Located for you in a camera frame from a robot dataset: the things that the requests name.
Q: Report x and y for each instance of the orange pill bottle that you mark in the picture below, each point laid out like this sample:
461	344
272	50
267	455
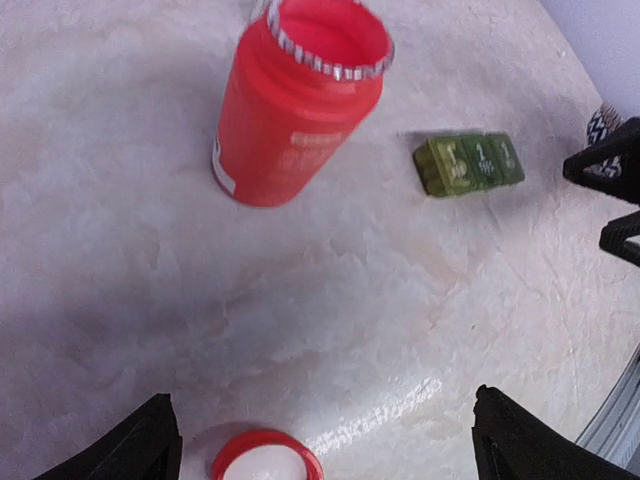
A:
305	75

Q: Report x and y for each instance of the orange bottle cap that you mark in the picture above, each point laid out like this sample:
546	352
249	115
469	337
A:
266	454

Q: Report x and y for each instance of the green weekly pill organizer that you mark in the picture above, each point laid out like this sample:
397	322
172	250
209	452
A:
462	163

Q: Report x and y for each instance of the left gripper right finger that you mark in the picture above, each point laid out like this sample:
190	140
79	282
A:
511	443

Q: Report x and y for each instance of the red patterned bowl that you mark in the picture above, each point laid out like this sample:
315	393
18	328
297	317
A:
604	122

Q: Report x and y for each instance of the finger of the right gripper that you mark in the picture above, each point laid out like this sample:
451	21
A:
615	238
624	140

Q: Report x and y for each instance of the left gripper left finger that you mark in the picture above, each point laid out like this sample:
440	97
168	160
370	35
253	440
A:
145	445

